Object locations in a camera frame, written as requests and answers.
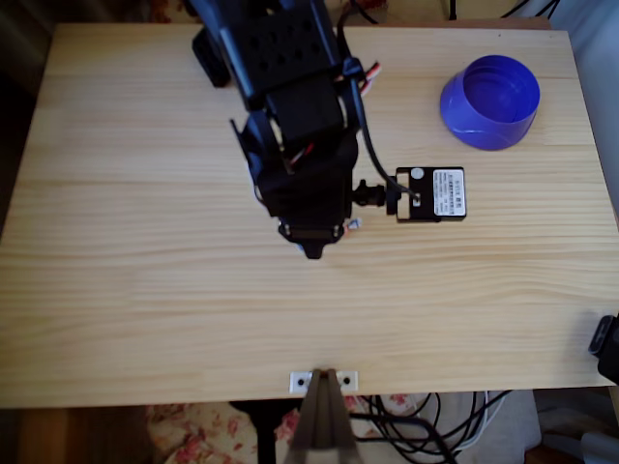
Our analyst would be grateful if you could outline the purple plastic bowl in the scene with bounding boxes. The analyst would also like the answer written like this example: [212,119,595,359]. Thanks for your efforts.
[438,54,542,152]

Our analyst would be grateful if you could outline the black stand base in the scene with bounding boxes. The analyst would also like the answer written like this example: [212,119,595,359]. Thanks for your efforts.
[229,399,302,464]

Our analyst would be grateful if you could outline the floral patterned cloth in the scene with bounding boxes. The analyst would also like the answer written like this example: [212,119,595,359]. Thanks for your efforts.
[144,393,412,464]

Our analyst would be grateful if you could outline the white cushion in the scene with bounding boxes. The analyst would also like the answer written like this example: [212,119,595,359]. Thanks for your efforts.
[429,390,544,464]

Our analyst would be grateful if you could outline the thin black webcam cable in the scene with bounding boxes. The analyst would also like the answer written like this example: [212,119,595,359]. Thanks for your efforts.
[355,79,420,199]

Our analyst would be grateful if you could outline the black webcam on gripper mount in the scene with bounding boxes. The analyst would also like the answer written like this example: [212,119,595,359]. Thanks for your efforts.
[351,165,469,224]

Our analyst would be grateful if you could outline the white metal bracket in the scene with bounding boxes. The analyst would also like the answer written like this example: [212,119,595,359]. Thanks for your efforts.
[288,370,360,393]

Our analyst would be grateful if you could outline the grey camera stand pole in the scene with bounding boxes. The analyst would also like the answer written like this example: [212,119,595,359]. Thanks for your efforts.
[285,367,362,464]

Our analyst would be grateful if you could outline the black arm base cable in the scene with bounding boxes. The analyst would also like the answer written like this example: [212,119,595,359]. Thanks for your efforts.
[347,0,381,25]

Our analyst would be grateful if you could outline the thick black floor cable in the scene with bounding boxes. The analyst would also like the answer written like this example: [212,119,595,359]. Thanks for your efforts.
[348,391,458,464]

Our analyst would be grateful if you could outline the white floor cable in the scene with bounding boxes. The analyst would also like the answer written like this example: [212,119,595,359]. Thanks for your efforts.
[432,390,514,458]

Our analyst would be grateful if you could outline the black side camera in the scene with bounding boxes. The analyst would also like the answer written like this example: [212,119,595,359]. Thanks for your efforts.
[587,312,619,387]

